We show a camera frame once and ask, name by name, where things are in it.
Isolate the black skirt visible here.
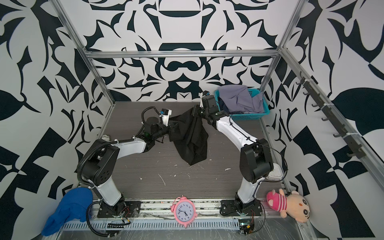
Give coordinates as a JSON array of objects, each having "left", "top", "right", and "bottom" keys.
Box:
[{"left": 170, "top": 108, "right": 209, "bottom": 166}]

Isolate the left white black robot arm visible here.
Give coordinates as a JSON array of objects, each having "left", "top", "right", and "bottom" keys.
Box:
[{"left": 77, "top": 119, "right": 179, "bottom": 217}]

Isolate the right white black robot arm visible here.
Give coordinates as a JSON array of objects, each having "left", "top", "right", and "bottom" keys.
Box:
[{"left": 193, "top": 91, "right": 286, "bottom": 214}]

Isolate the dark navy garment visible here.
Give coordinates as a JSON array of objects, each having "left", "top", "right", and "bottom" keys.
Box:
[{"left": 218, "top": 97, "right": 231, "bottom": 114}]

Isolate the purple grey skirt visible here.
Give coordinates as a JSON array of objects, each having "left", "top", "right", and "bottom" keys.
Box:
[{"left": 218, "top": 85, "right": 264, "bottom": 113}]

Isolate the teal plastic basket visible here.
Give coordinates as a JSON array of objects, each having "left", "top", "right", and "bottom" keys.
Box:
[{"left": 214, "top": 88, "right": 270, "bottom": 121}]

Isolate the pink alarm clock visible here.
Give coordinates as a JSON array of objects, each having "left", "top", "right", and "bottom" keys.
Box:
[{"left": 171, "top": 196, "right": 198, "bottom": 228}]

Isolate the white square clock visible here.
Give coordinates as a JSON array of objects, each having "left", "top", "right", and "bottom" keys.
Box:
[{"left": 267, "top": 169, "right": 285, "bottom": 182}]

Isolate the blue cloth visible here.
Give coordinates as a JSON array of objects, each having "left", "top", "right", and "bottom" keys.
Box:
[{"left": 41, "top": 188, "right": 93, "bottom": 237}]

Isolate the small green circuit board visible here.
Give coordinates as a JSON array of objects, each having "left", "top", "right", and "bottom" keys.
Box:
[{"left": 239, "top": 219, "right": 255, "bottom": 235}]

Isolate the pink plush pig toy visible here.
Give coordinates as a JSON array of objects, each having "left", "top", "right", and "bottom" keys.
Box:
[{"left": 267, "top": 189, "right": 311, "bottom": 223}]

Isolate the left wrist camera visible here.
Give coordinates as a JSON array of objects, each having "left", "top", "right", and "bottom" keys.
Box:
[{"left": 160, "top": 109, "right": 172, "bottom": 127}]

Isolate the white slotted cable duct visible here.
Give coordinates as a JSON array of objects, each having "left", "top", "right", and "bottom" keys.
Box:
[{"left": 61, "top": 218, "right": 241, "bottom": 232}]

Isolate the black wall hook rack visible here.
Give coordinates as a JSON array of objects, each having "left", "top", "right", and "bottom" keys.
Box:
[{"left": 297, "top": 72, "right": 367, "bottom": 159}]

